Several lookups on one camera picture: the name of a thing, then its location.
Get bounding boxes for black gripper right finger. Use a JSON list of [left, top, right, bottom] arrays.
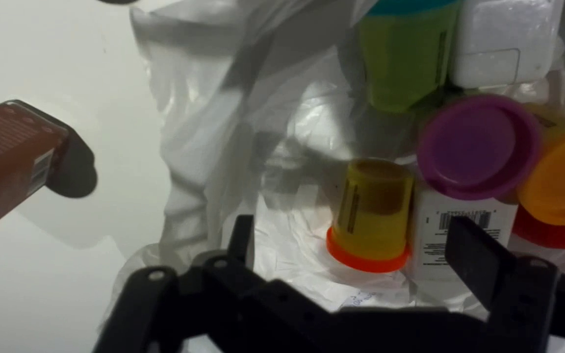
[[445, 215, 565, 353]]

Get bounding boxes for yellow tub red-orange lid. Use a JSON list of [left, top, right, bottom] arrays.
[[323, 156, 416, 274]]

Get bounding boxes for yellow tub orange lid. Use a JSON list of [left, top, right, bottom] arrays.
[[516, 105, 565, 227]]

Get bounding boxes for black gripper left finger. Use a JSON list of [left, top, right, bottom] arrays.
[[92, 213, 337, 353]]

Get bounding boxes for white translucent plastic bag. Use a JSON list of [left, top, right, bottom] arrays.
[[98, 0, 565, 353]]

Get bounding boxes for white box with barcode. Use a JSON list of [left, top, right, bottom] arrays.
[[406, 184, 520, 295]]

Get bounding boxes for green tub teal lid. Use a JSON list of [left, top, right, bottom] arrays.
[[357, 0, 465, 113]]

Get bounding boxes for spice jar with red lid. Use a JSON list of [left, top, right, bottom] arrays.
[[0, 97, 72, 243]]

